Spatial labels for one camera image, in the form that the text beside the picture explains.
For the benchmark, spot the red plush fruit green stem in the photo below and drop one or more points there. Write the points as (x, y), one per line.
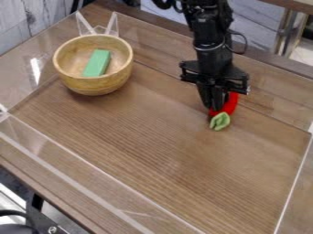
(221, 118)

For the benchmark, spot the green rectangular block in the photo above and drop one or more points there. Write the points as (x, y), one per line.
(98, 63)

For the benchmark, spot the metal table leg background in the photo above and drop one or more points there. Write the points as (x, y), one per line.
(290, 32)

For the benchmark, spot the clear acrylic tray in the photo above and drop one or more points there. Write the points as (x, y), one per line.
(129, 162)

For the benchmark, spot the light wooden bowl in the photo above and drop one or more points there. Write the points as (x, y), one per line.
(72, 57)

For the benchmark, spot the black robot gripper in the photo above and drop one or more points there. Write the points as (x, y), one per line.
(215, 74)

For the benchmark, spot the black metal table bracket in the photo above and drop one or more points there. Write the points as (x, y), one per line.
(46, 226)

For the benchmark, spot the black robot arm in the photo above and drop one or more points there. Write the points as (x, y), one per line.
(209, 18)

